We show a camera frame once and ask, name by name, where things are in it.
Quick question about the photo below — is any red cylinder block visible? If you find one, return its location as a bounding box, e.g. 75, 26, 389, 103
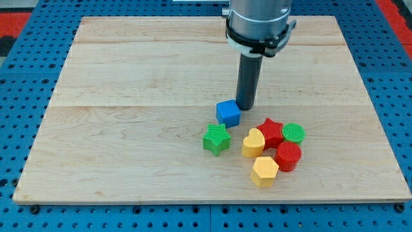
274, 141, 302, 172

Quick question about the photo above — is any green star block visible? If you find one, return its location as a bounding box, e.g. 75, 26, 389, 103
202, 124, 231, 156

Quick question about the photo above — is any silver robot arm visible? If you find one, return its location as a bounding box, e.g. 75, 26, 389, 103
222, 0, 297, 110

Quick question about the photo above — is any yellow heart block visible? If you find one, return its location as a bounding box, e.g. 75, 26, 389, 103
241, 128, 265, 158

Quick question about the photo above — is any green cylinder block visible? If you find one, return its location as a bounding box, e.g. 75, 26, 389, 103
281, 122, 306, 144

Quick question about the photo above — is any wooden board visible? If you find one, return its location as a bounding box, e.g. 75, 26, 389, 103
13, 16, 411, 205

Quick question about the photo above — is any red star block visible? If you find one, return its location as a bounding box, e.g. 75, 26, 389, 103
257, 118, 284, 150

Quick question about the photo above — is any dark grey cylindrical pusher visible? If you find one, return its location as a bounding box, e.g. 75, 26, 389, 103
236, 55, 263, 110

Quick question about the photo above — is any blue cube block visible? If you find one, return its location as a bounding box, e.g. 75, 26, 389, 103
216, 99, 241, 128

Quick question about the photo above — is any yellow hexagon block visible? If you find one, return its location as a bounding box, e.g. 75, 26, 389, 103
250, 157, 279, 188

